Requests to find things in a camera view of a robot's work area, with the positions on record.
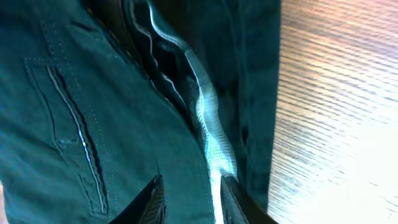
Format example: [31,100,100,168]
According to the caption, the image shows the black shorts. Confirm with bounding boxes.
[1,0,282,223]

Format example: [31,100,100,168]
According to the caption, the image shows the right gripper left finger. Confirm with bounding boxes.
[109,175,167,224]

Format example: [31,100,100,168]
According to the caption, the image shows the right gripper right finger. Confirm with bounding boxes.
[221,176,277,224]

